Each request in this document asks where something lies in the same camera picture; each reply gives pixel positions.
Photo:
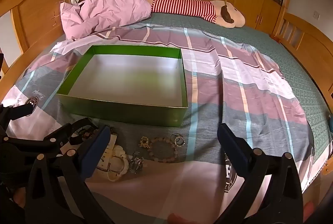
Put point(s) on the green cardboard box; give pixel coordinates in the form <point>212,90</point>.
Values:
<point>124,78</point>

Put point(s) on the wooden bed footboard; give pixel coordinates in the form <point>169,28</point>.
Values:
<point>304,41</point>

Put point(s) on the wooden bed headboard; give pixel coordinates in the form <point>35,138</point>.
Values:
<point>36,5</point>

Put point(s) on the pink quilt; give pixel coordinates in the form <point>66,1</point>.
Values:
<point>111,10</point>

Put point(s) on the green woven bed mat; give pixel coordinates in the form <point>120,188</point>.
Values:
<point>260,36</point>

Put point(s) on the plush dog in striped shirt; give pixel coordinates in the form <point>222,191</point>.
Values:
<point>182,6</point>

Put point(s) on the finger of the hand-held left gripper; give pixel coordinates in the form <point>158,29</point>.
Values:
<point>18,109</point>
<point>66,133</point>

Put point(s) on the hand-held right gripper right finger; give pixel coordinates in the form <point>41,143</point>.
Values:
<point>235,147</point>

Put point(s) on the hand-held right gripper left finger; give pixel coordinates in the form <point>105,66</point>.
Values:
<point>95,147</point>

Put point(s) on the silver bangle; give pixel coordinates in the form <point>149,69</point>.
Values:
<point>118,168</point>

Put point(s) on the white wall switch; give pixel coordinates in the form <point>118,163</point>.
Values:
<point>316,14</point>

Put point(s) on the silver earrings pair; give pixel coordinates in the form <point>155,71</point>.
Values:
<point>179,141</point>

